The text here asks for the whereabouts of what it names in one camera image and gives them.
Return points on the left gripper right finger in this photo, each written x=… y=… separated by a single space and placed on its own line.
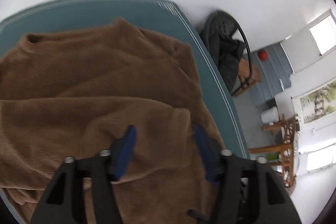
x=249 y=191

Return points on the brown fleece sweater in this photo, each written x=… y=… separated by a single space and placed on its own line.
x=73 y=93

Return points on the wooden chair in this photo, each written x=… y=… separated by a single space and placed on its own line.
x=285 y=149

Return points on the white bucket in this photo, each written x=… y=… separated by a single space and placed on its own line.
x=270 y=116

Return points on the hanging scroll painting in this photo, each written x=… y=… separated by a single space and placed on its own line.
x=315 y=105

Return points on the wooden stool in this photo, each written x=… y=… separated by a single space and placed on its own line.
x=248 y=76

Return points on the red ball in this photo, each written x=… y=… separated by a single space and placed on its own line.
x=263 y=55

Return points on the black jacket on chair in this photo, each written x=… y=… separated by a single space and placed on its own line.
x=226 y=53

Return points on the black mesh chair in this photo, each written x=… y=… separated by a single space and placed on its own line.
x=222 y=23

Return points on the teal table mat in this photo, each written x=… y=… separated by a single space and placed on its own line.
x=154 y=15

